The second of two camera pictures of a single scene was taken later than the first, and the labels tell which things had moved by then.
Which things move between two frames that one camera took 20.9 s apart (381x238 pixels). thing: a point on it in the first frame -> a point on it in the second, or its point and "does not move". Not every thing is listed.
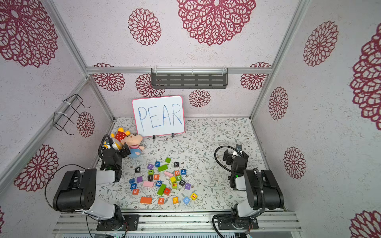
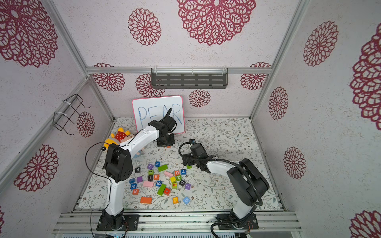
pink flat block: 148,184 does not move
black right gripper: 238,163 -> 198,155
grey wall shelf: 189,79 does not move
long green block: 161,189 does not move
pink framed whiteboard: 159,116 does not move
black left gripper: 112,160 -> 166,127
